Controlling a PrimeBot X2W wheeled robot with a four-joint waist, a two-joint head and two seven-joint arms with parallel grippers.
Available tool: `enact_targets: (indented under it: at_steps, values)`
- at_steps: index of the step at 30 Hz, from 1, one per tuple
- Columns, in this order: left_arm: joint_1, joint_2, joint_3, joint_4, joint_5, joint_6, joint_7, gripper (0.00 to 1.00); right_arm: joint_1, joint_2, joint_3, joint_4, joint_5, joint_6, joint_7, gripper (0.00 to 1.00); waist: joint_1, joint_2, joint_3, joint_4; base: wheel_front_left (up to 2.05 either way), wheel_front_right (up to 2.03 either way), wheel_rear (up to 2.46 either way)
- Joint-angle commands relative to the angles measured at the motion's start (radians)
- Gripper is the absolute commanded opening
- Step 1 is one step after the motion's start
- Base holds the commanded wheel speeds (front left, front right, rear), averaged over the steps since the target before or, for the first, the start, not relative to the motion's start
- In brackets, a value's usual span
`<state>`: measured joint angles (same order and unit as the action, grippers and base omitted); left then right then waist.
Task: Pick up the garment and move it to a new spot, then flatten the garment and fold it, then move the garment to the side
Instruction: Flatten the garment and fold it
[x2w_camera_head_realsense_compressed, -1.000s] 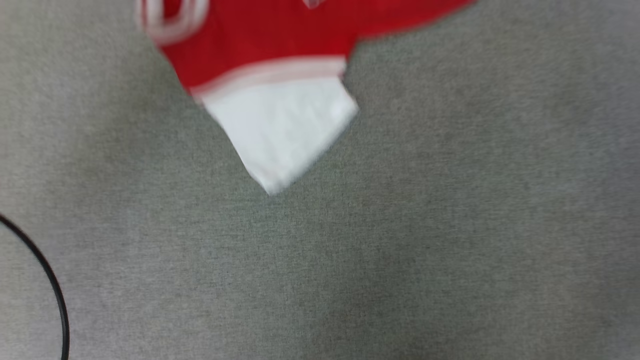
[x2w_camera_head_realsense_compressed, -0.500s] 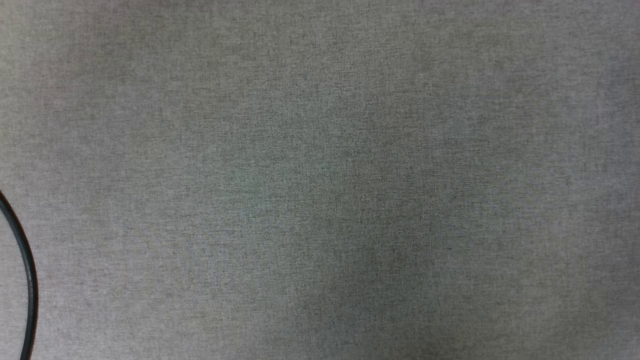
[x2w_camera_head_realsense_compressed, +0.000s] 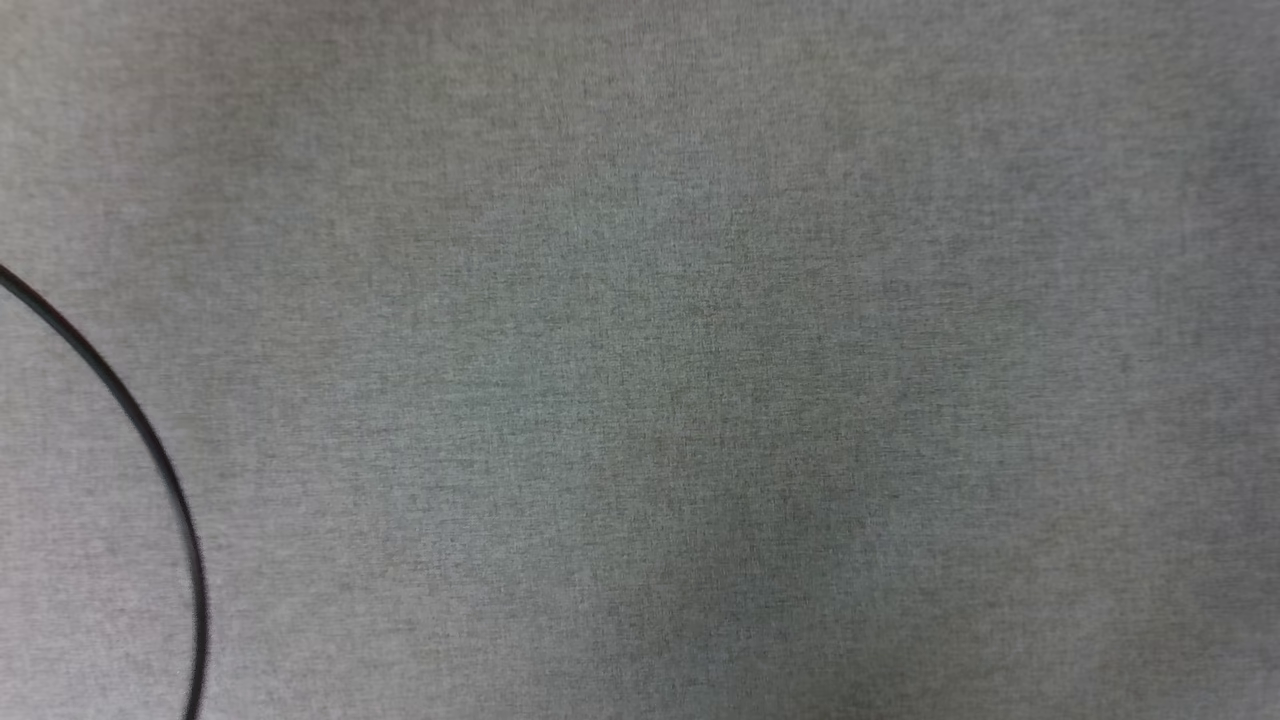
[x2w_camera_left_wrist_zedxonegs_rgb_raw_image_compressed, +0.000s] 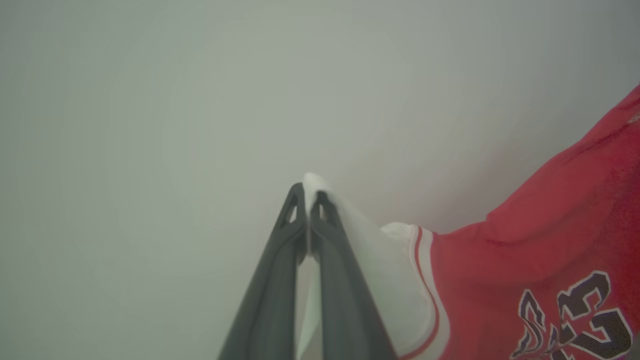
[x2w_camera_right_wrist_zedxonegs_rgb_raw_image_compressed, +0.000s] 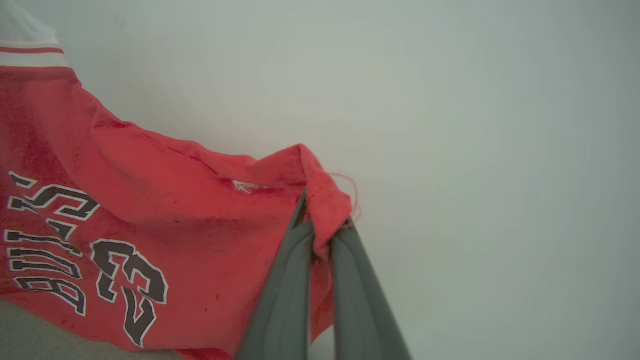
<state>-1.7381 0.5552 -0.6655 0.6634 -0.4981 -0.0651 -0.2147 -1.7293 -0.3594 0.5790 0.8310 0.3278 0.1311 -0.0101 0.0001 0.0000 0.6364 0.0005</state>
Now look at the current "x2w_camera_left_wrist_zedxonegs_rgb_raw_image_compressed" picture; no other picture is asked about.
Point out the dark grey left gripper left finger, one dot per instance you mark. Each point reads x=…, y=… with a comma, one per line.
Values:
x=270, y=310

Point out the red and white basketball jersey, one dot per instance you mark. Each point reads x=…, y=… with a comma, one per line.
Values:
x=525, y=250

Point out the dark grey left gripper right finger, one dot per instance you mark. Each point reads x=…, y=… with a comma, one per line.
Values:
x=345, y=310

